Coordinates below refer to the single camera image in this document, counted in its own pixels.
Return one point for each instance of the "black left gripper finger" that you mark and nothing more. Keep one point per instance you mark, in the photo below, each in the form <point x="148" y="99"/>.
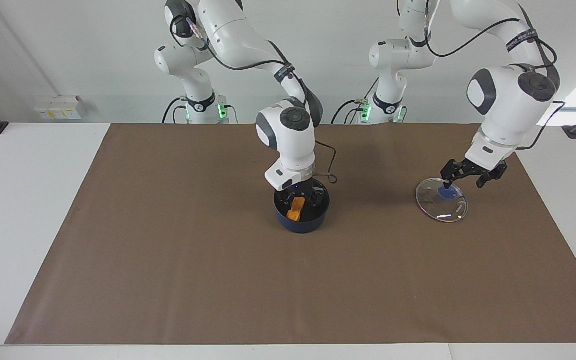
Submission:
<point x="452" y="172"/>
<point x="487" y="179"/>

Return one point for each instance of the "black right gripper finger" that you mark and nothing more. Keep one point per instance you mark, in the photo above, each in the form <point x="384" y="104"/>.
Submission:
<point x="286" y="201"/>
<point x="318" y="199"/>

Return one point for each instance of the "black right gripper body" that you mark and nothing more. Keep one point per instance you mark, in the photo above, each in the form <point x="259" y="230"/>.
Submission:
<point x="302" y="190"/>

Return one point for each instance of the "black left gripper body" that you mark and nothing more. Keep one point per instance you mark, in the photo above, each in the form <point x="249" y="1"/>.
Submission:
<point x="488" y="167"/>

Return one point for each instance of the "yellow corn cob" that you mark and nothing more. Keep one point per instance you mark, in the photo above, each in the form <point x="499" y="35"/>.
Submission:
<point x="296" y="207"/>

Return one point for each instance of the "glass lid with blue knob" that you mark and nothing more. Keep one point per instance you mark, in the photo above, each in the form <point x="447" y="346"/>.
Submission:
<point x="443" y="205"/>

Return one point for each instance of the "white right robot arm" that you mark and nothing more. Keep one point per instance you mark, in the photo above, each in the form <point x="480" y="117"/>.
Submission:
<point x="293" y="145"/>

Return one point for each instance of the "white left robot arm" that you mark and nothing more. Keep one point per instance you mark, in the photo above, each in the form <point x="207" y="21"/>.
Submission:
<point x="508" y="110"/>

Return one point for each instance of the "dark blue saucepan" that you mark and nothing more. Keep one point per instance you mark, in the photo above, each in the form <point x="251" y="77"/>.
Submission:
<point x="300" y="226"/>

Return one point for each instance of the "brown table mat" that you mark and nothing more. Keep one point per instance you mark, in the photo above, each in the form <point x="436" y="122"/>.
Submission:
<point x="288" y="290"/>

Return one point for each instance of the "white wall socket box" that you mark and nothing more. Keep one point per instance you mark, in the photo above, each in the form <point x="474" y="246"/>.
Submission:
<point x="58" y="107"/>

